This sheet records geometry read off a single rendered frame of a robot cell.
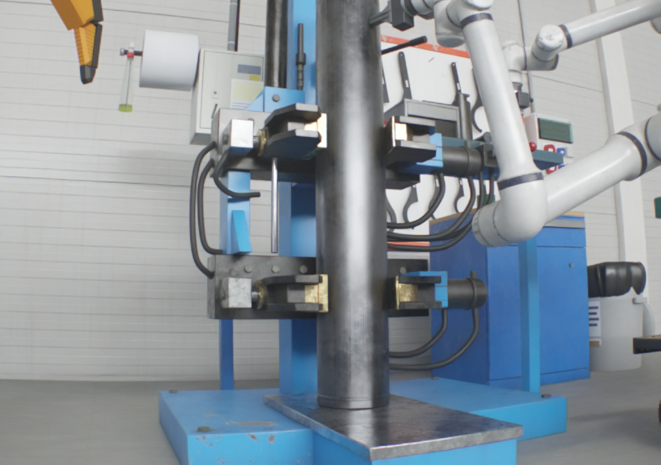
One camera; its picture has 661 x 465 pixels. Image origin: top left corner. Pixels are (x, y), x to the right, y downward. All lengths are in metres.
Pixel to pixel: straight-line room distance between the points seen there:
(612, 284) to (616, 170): 2.01
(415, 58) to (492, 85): 3.06
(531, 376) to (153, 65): 2.09
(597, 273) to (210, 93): 2.45
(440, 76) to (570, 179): 3.00
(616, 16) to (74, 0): 1.65
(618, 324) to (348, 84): 2.51
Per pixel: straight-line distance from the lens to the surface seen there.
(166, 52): 2.67
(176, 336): 3.67
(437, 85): 4.56
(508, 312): 3.11
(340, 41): 1.89
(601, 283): 3.75
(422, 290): 1.81
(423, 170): 2.09
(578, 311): 3.45
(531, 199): 1.45
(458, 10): 1.59
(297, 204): 2.18
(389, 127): 1.82
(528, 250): 2.62
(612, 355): 3.82
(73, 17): 1.28
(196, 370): 3.70
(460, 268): 3.24
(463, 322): 3.22
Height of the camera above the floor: 0.44
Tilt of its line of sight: 9 degrees up
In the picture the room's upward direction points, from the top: 1 degrees counter-clockwise
